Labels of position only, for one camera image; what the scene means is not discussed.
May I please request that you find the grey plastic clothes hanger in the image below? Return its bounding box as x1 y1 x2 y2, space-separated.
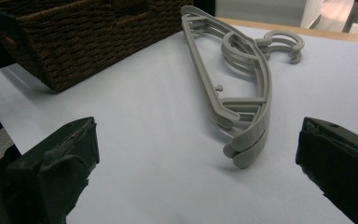
180 5 306 150
183 15 304 160
181 12 306 170

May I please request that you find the brown woven basket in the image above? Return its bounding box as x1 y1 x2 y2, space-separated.
0 0 194 93

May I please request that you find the white metal desk frame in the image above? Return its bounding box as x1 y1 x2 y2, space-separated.
300 0 325 30

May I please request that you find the white table sheet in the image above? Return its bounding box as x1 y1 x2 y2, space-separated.
0 24 358 224

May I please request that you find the white cabinet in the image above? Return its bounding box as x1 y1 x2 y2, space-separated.
214 0 308 28

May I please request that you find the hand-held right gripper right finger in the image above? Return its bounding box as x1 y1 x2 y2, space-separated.
295 116 358 224

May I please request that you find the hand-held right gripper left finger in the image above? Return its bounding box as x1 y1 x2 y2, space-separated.
0 116 101 224

